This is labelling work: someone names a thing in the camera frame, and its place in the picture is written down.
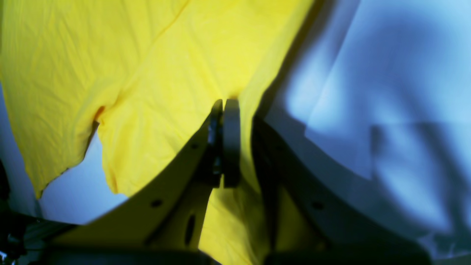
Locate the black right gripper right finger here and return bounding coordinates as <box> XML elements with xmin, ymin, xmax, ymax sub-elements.
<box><xmin>222</xmin><ymin>99</ymin><xmax>435</xmax><ymax>265</ymax></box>

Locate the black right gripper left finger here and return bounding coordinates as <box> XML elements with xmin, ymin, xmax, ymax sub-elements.
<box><xmin>44</xmin><ymin>100</ymin><xmax>223</xmax><ymax>265</ymax></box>

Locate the yellow T-shirt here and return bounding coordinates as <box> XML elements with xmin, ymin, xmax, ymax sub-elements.
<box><xmin>1</xmin><ymin>0</ymin><xmax>320</xmax><ymax>265</ymax></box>

